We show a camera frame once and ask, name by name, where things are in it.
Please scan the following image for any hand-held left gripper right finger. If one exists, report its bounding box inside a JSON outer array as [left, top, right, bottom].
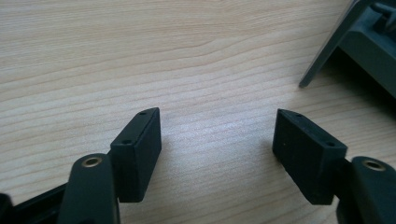
[[272, 108, 349, 206]]

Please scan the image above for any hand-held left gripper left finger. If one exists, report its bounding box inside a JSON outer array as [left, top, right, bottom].
[[109, 106, 163, 204]]

